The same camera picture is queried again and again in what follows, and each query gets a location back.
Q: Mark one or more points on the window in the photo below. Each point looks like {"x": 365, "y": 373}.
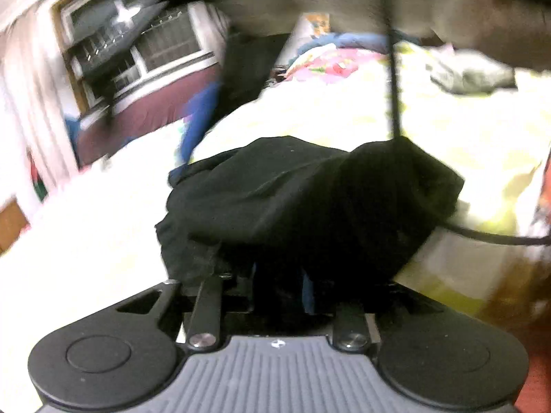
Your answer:
{"x": 168, "y": 47}

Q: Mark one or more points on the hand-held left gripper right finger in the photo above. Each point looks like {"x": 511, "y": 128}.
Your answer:
{"x": 349, "y": 323}

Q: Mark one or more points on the red green item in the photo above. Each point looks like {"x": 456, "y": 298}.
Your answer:
{"x": 38, "y": 176}

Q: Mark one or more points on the narrow beige curtain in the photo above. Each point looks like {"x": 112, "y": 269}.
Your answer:
{"x": 211, "y": 21}

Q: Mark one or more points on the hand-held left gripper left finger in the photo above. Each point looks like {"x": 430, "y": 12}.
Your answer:
{"x": 209, "y": 305}

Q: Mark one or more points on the orange printed item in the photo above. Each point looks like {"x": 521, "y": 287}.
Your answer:
{"x": 316, "y": 25}

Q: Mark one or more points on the checkered floral bed blanket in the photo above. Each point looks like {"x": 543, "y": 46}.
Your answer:
{"x": 301, "y": 116}

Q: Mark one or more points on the black pants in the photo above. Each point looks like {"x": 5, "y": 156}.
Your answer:
{"x": 301, "y": 206}

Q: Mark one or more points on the blue cloth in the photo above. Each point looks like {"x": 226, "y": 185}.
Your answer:
{"x": 344, "y": 41}

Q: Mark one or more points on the grey cloth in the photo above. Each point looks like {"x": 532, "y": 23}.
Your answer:
{"x": 469, "y": 75}

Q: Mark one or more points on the blue item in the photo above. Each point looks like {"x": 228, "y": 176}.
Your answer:
{"x": 72, "y": 131}

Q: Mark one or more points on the wooden furniture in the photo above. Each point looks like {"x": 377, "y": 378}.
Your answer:
{"x": 13, "y": 226}

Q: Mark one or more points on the pink floral quilt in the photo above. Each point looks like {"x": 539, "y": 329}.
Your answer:
{"x": 335, "y": 66}

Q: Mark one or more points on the wide beige curtain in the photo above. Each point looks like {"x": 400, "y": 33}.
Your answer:
{"x": 34, "y": 107}

